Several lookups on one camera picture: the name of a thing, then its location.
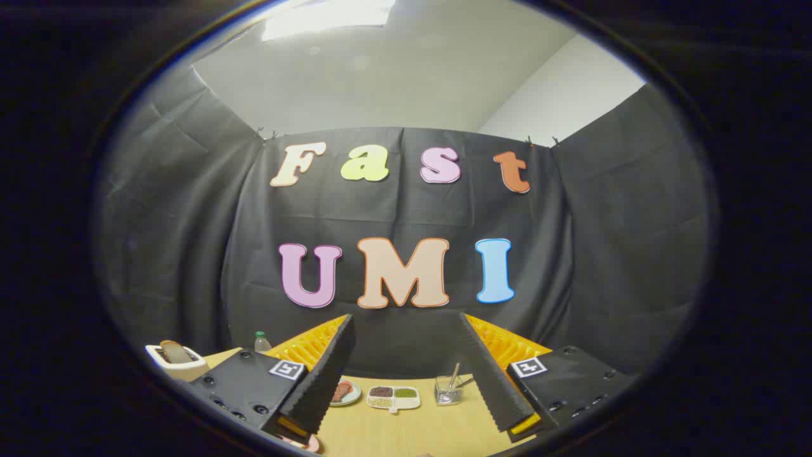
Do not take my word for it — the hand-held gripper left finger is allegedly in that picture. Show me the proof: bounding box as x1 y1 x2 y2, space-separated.
188 314 357 445

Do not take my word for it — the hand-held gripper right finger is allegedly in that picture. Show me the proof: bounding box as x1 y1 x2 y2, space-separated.
458 311 638 444

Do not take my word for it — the brown crust bread slice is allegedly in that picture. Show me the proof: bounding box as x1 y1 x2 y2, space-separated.
159 340 193 364

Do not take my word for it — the light blue plate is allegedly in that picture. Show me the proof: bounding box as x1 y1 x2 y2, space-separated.
330 380 362 407

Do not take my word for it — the clear glass utensil holder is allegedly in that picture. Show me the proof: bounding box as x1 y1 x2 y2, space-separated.
435 376 464 406

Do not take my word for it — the pink plate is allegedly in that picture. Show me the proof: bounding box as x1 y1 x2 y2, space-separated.
279 434 321 454

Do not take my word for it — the white divided seasoning dish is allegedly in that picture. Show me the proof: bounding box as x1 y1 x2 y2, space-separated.
366 385 422 414

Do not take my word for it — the white toaster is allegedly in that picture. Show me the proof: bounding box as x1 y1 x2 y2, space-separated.
145 343 210 383

